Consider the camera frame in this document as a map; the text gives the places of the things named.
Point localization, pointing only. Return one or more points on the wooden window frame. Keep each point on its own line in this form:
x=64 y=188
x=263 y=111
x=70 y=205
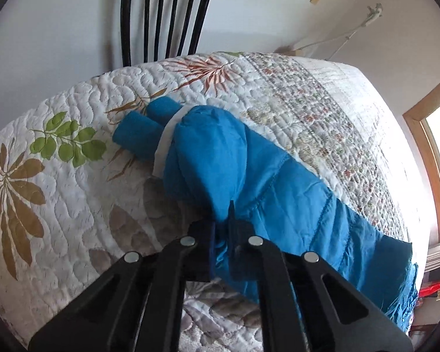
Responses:
x=431 y=161

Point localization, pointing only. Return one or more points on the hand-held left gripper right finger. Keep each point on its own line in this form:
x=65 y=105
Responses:
x=232 y=231

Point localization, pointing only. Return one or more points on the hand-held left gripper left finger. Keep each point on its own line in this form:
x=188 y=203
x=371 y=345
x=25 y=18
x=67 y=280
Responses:
x=212 y=253

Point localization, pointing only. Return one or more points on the red hanging item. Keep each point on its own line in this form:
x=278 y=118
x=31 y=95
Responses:
x=431 y=288

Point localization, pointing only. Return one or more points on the leaf print quilt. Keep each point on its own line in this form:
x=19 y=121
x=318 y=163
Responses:
x=77 y=209

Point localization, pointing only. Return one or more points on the blue puffer jacket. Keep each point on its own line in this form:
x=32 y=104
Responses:
x=278 y=198

